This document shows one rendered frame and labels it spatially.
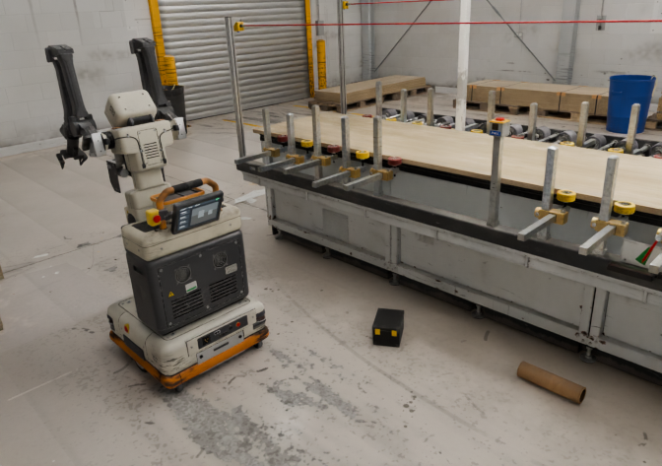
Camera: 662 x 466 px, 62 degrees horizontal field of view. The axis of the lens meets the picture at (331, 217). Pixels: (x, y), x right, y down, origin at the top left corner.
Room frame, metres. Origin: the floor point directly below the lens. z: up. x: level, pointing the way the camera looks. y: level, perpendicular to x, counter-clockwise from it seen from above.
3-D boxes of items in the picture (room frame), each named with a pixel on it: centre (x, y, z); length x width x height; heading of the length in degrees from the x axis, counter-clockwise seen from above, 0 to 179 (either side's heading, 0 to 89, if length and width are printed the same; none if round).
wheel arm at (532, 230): (2.22, -0.93, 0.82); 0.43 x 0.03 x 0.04; 134
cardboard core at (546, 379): (2.13, -1.00, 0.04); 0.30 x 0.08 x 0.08; 44
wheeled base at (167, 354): (2.62, 0.82, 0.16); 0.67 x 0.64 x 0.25; 44
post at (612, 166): (2.13, -1.15, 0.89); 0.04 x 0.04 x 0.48; 44
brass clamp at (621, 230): (2.12, -1.17, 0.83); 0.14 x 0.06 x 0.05; 44
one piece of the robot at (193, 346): (2.40, 0.57, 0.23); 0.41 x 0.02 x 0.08; 134
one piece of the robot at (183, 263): (2.55, 0.75, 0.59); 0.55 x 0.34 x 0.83; 134
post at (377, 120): (3.03, -0.28, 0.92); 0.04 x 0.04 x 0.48; 44
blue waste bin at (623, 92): (7.26, -4.02, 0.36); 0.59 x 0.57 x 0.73; 134
